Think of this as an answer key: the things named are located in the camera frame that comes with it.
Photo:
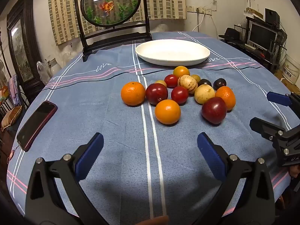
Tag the clear plastic bag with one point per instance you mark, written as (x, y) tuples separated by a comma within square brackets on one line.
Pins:
[(42, 71)]

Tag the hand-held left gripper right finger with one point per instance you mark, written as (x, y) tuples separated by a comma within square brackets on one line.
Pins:
[(211, 154)]

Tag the red smartphone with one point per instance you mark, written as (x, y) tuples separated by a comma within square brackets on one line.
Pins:
[(35, 124)]

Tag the beige checked curtain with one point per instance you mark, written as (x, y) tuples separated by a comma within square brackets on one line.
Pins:
[(164, 0)]

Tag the flat cardboard piece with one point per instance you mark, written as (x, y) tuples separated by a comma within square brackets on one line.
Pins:
[(254, 13)]

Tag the person's right hand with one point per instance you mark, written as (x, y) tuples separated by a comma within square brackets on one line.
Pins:
[(294, 172)]

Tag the dark framed painting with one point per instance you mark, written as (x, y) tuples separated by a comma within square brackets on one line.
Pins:
[(21, 51)]

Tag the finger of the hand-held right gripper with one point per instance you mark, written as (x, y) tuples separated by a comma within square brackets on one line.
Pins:
[(263, 126), (277, 98)]

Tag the large yellow round fruit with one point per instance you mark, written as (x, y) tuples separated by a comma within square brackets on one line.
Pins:
[(204, 94)]

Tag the black hat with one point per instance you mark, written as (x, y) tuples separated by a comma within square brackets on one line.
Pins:
[(230, 34)]

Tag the small yellow fruit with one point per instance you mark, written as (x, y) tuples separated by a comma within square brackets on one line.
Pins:
[(160, 83), (195, 77)]

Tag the blue striped tablecloth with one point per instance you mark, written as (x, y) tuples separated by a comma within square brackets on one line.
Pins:
[(93, 112)]

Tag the white oval plate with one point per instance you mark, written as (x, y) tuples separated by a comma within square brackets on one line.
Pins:
[(172, 51)]

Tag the dark purple plum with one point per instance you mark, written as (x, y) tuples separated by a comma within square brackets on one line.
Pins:
[(219, 83), (204, 82)]

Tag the brown cushion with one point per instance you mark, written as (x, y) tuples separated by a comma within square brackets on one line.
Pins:
[(10, 117)]

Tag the white jug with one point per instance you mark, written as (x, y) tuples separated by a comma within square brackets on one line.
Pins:
[(54, 68)]

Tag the computer monitor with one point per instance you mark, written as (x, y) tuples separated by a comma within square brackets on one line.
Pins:
[(262, 35)]

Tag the white wall socket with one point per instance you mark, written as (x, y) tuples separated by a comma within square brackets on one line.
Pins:
[(190, 9), (204, 11)]

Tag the black computer rack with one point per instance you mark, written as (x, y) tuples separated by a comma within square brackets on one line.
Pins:
[(257, 54)]

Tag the white bucket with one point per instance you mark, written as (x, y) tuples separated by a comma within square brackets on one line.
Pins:
[(291, 70)]

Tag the dark red plum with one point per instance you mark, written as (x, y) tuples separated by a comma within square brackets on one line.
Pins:
[(156, 93), (214, 110)]

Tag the cardboard box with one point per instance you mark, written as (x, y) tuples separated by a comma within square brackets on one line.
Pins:
[(288, 85)]

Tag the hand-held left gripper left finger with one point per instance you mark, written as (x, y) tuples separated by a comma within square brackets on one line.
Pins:
[(90, 154)]

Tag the red tomato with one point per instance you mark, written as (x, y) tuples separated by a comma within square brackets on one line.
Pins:
[(171, 80), (179, 95)]

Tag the striped pepino melon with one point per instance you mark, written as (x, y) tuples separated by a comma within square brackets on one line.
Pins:
[(187, 84)]

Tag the black speaker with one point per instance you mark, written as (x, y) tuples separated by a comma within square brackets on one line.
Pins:
[(271, 16)]

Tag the orange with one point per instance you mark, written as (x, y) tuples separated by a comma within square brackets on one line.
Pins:
[(167, 111), (181, 71), (228, 96), (133, 93)]

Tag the goldfish screen on black stand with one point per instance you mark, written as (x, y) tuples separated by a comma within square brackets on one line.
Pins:
[(110, 4)]

